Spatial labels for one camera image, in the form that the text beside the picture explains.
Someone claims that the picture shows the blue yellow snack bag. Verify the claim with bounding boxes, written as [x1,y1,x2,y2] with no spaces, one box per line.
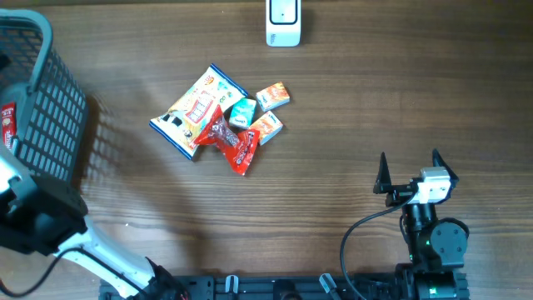
[149,63,248,160]

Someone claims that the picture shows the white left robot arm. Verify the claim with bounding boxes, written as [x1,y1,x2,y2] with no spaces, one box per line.
[1,147,190,299]

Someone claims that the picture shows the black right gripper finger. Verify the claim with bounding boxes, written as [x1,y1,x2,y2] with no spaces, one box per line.
[375,152,391,187]
[432,148,459,183]

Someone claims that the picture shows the grey plastic shopping basket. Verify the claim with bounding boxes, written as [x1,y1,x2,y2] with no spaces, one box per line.
[0,8,88,184]

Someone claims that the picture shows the small teal box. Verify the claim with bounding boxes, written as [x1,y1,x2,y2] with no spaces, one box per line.
[229,98,257,129]

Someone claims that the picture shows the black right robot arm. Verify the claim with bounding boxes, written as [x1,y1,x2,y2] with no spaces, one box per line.
[373,150,470,299]

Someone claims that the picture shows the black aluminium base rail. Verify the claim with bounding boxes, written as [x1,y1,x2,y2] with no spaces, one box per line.
[98,272,471,300]

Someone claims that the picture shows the red candy bag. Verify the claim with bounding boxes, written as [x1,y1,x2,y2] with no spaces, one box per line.
[194,105,260,176]

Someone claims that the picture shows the red chocolate wafer bar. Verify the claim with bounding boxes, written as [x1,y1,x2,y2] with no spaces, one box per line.
[1,102,17,150]

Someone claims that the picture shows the white barcode scanner box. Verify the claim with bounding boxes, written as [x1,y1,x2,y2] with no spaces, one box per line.
[265,0,301,48]

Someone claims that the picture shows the small orange box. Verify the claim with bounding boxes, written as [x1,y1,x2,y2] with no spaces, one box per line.
[256,82,291,112]
[250,111,283,146]

